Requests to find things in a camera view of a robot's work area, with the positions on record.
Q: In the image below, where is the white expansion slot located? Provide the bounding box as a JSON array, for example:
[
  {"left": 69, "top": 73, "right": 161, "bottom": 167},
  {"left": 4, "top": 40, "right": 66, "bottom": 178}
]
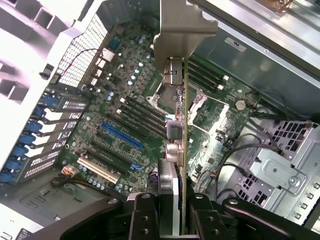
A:
[{"left": 76, "top": 156, "right": 121, "bottom": 185}]

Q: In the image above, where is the long black expansion slot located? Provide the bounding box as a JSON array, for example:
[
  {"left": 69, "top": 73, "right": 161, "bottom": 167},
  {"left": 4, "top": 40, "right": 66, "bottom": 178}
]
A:
[
  {"left": 91, "top": 136, "right": 136, "bottom": 163},
  {"left": 83, "top": 148, "right": 130, "bottom": 176}
]

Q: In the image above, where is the perforated metal disk bay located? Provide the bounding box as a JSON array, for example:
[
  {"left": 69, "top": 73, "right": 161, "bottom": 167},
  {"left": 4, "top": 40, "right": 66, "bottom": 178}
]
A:
[{"left": 216, "top": 119, "right": 320, "bottom": 227}]

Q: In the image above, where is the blue expansion slot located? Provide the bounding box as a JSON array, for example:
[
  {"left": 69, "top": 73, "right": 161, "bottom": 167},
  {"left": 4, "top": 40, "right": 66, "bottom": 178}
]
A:
[{"left": 100, "top": 121, "right": 145, "bottom": 151}]

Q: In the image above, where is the white power connector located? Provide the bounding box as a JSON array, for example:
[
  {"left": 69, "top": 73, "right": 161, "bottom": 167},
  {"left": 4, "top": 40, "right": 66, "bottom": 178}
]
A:
[{"left": 60, "top": 165, "right": 81, "bottom": 181}]

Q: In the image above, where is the silver coin battery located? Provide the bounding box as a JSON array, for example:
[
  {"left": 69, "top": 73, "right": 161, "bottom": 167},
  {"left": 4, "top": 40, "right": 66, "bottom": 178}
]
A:
[{"left": 235, "top": 99, "right": 248, "bottom": 111}]

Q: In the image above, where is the CPU socket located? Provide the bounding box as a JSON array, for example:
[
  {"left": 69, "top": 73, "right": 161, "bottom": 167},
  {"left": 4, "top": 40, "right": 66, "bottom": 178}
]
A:
[{"left": 146, "top": 81, "right": 210, "bottom": 121}]

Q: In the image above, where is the blue slot cover latch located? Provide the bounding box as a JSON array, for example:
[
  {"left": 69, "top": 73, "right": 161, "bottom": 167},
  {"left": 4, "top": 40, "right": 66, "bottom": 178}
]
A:
[
  {"left": 39, "top": 92, "right": 61, "bottom": 106},
  {"left": 31, "top": 106, "right": 50, "bottom": 118},
  {"left": 4, "top": 159, "right": 23, "bottom": 171},
  {"left": 11, "top": 146, "right": 30, "bottom": 159},
  {"left": 24, "top": 121, "right": 45, "bottom": 133},
  {"left": 17, "top": 134, "right": 36, "bottom": 147},
  {"left": 0, "top": 171, "right": 16, "bottom": 185}
]

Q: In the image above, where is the green motherboard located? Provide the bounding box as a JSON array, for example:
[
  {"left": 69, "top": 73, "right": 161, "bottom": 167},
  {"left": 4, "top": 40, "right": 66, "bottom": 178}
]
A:
[{"left": 58, "top": 14, "right": 261, "bottom": 198}]

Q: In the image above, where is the open dark PC case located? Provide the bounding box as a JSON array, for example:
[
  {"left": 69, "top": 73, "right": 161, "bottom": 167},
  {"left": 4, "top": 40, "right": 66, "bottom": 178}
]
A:
[{"left": 0, "top": 0, "right": 320, "bottom": 240}]

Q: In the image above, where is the black sleeved wire bundle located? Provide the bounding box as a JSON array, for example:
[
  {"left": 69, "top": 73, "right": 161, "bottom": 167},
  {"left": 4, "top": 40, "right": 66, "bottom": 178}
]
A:
[{"left": 50, "top": 173, "right": 106, "bottom": 198}]

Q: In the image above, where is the thin red fan wire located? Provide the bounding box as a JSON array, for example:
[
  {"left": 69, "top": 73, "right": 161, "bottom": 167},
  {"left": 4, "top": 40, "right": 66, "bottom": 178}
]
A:
[{"left": 59, "top": 48, "right": 112, "bottom": 76}]

